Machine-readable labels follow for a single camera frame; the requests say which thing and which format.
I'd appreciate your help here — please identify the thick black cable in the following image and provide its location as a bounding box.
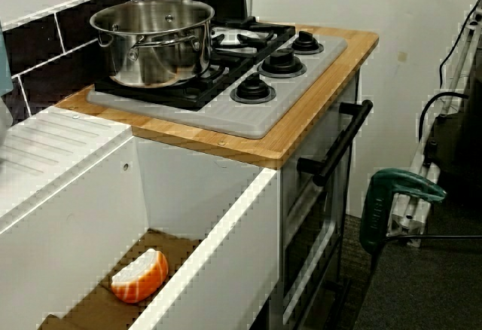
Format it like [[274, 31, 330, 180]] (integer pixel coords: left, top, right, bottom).
[[418, 91, 470, 146]]

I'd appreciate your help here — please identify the thin black cable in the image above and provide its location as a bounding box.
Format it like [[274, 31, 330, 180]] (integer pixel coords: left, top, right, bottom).
[[438, 2, 482, 90]]

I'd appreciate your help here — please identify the white oven door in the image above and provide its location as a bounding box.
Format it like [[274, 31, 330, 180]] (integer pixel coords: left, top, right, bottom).
[[280, 69, 362, 330]]

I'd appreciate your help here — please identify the salmon sushi toy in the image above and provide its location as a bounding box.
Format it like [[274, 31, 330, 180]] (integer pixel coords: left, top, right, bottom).
[[110, 247, 169, 304]]

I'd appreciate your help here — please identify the black oven door handle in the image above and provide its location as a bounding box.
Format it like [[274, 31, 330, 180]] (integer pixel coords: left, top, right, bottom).
[[296, 99, 374, 187]]

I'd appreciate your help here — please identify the dark tile backsplash panel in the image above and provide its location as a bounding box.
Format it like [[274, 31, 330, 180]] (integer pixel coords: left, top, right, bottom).
[[0, 0, 249, 127]]

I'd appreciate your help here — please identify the white sink basin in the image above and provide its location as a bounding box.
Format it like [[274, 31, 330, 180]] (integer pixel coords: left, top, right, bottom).
[[0, 105, 282, 330]]

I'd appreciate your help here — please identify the black bulky object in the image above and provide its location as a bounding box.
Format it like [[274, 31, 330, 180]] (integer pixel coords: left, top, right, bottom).
[[425, 62, 482, 203]]

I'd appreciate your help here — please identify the brown cardboard sheet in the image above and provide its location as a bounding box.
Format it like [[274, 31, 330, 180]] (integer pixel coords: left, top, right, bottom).
[[37, 228, 204, 330]]

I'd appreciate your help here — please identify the grey stove top panel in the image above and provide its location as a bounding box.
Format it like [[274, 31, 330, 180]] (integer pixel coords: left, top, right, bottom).
[[86, 24, 348, 139]]

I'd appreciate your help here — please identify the stainless steel pot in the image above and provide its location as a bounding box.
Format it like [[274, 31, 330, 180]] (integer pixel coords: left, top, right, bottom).
[[89, 0, 215, 89]]

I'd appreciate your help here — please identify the aluminium frame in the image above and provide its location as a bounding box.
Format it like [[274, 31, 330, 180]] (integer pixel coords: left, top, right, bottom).
[[387, 0, 482, 248]]

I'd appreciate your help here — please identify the black stove knob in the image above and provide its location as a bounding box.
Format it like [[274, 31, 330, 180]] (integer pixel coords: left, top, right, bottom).
[[230, 72, 276, 104], [290, 30, 324, 55], [257, 47, 307, 78]]

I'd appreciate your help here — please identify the wooden countertop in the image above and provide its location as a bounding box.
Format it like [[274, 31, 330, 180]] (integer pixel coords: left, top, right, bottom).
[[54, 24, 379, 169]]

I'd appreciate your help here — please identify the black burner grate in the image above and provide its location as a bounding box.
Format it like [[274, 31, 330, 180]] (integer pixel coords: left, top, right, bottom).
[[93, 49, 257, 111], [209, 16, 297, 63]]

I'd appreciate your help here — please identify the green clamp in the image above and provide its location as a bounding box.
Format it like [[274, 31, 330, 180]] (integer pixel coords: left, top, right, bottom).
[[359, 167, 448, 252]]

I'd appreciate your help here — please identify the teal box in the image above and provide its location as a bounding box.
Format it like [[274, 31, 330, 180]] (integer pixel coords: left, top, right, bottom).
[[0, 30, 14, 97]]

